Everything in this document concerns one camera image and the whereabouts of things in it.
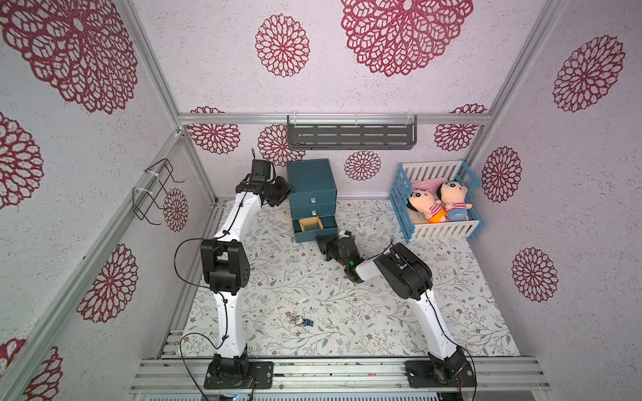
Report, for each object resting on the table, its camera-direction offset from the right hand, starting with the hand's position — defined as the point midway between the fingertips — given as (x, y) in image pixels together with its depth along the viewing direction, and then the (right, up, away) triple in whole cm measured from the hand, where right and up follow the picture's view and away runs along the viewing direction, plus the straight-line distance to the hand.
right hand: (319, 233), depth 103 cm
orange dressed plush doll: (+43, +13, -1) cm, 45 cm away
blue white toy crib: (+49, +26, +9) cm, 56 cm away
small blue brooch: (-4, -29, -20) cm, 35 cm away
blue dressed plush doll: (+55, +16, -1) cm, 57 cm away
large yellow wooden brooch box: (-4, +4, +4) cm, 7 cm away
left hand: (-10, +17, -8) cm, 21 cm away
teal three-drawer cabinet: (-2, +14, -8) cm, 16 cm away
